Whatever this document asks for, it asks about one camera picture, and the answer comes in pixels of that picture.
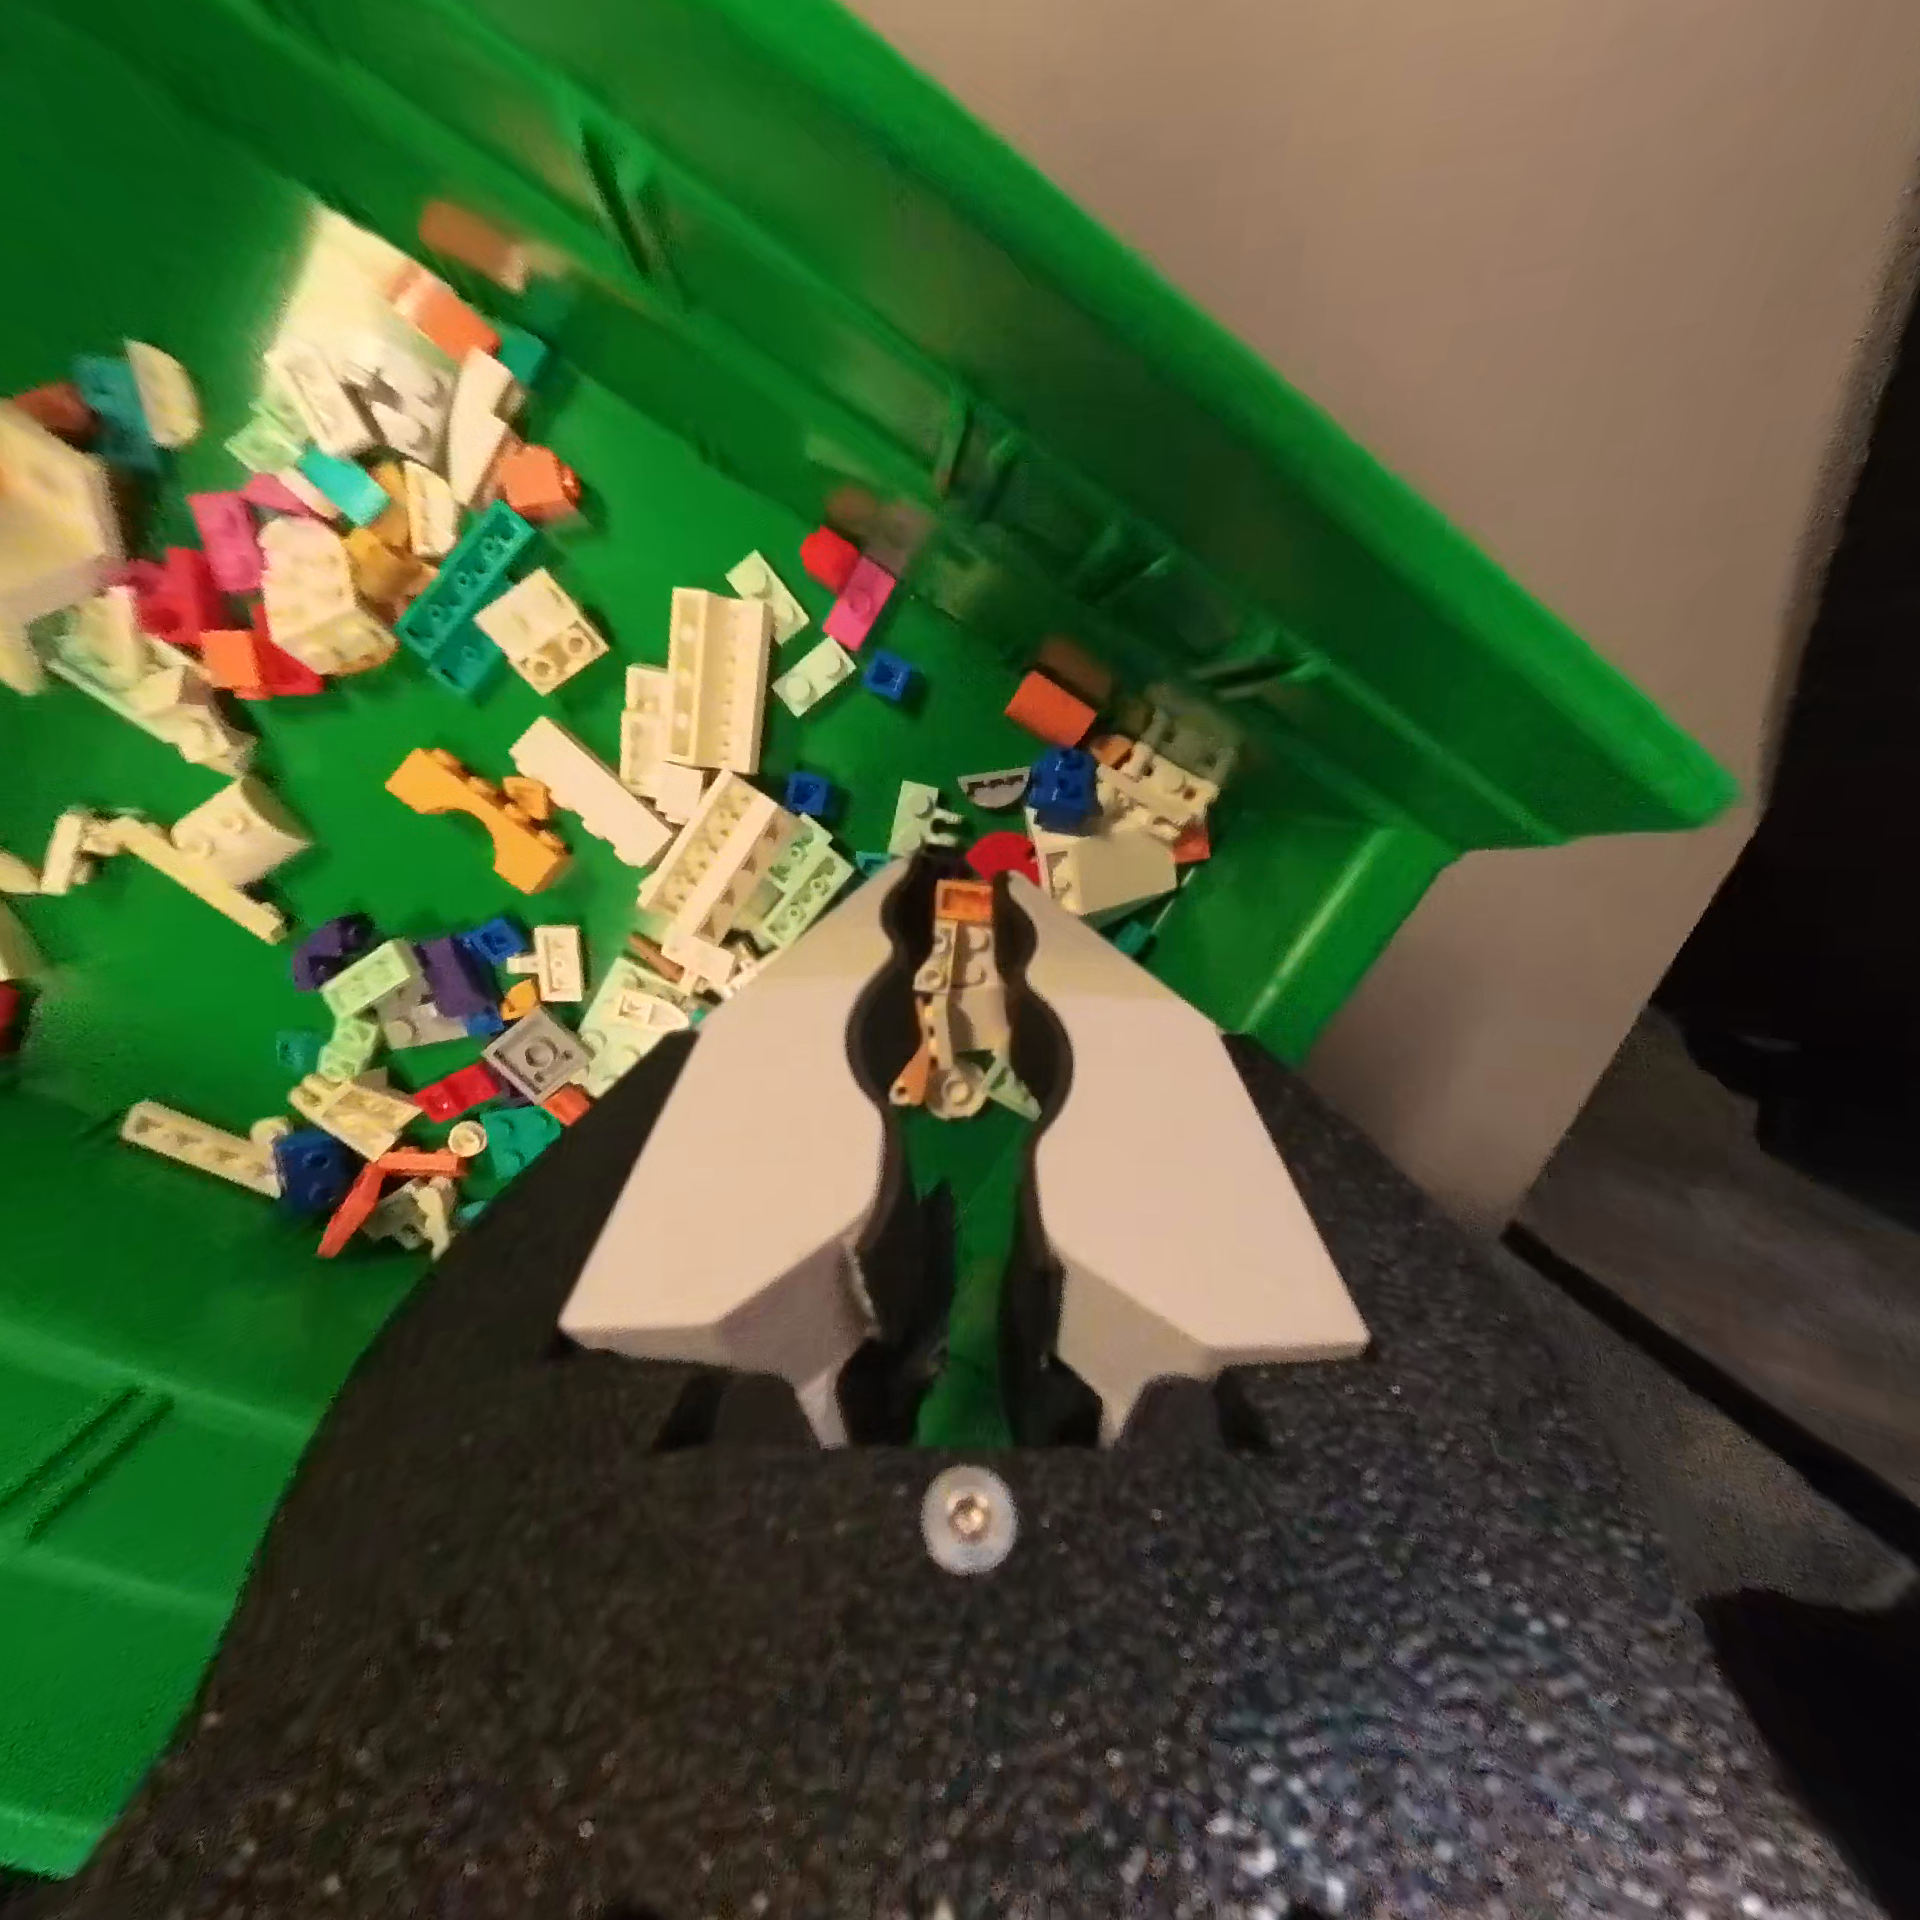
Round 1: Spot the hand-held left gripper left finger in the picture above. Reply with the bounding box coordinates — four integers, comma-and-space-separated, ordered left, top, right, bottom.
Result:
558, 858, 920, 1449

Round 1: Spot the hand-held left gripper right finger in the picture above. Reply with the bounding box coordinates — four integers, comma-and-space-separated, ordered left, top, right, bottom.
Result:
1001, 874, 1368, 1449

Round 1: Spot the tan lego piece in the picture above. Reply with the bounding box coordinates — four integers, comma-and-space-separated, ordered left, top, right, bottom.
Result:
895, 877, 1040, 1121

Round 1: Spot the pile of lego bricks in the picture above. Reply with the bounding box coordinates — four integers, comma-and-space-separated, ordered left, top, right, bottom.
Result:
0, 201, 1247, 1262

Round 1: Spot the green plastic bin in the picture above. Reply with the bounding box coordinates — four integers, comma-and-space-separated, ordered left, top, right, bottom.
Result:
0, 0, 1742, 1877

